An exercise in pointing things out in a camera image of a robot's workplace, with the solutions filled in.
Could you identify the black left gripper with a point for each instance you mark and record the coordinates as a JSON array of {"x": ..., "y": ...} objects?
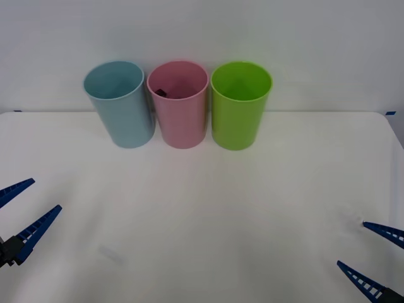
[{"x": 2, "y": 254}]

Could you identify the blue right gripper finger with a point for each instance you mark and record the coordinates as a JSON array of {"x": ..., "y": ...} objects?
[
  {"x": 388, "y": 232},
  {"x": 366, "y": 282}
]

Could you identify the dark bottle with black cap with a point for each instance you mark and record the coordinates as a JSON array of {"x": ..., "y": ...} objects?
[{"x": 162, "y": 92}]

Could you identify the pale blue plastic bin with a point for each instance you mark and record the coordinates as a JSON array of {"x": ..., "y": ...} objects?
[{"x": 126, "y": 120}]

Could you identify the pink plastic bin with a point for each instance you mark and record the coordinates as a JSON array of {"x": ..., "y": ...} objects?
[{"x": 184, "y": 123}]

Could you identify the green plastic bin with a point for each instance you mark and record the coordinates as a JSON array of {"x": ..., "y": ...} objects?
[{"x": 236, "y": 123}]

